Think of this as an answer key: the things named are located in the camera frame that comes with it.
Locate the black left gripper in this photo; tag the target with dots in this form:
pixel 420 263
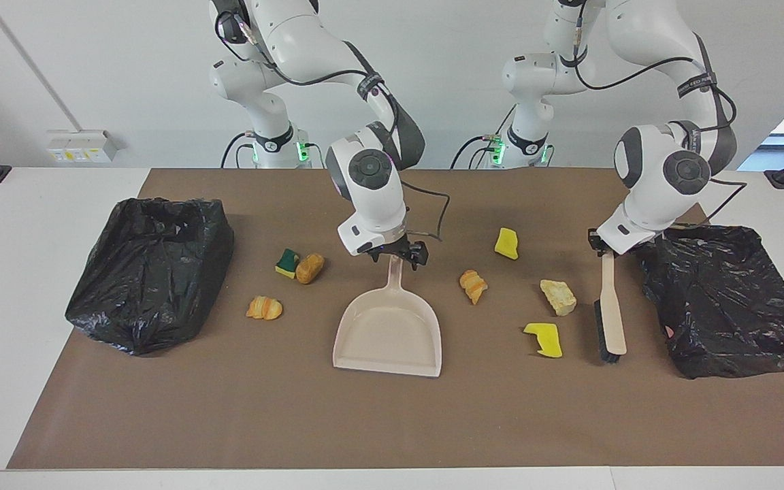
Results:
pixel 597 241

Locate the white wall socket box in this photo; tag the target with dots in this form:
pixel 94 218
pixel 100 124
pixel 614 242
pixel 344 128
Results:
pixel 82 146

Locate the beige plastic dustpan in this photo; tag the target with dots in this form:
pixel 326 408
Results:
pixel 388 333

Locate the orange striped croissant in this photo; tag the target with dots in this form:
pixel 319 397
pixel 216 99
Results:
pixel 474 286
pixel 264 308

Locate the beige hand brush black bristles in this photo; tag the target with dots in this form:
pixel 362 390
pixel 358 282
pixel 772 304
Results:
pixel 612 313

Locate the green and yellow sponge piece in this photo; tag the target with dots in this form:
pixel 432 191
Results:
pixel 288 262

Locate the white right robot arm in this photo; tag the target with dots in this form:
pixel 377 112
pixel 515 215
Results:
pixel 375 204

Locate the white wall conduit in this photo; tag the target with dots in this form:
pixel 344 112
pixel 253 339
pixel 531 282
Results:
pixel 35 68

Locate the brown oval bread roll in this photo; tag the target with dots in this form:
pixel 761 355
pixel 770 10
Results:
pixel 309 268

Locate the yellow notched sponge piece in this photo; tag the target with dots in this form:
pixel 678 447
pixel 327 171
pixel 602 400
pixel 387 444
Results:
pixel 547 338

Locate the black bag-lined bin pink spot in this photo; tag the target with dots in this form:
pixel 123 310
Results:
pixel 725 299

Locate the brown table mat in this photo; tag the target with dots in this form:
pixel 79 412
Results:
pixel 501 422

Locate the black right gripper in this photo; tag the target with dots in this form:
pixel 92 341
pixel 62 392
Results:
pixel 392 248

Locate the pale beige bread chunk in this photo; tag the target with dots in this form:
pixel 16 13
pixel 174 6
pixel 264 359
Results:
pixel 559 297

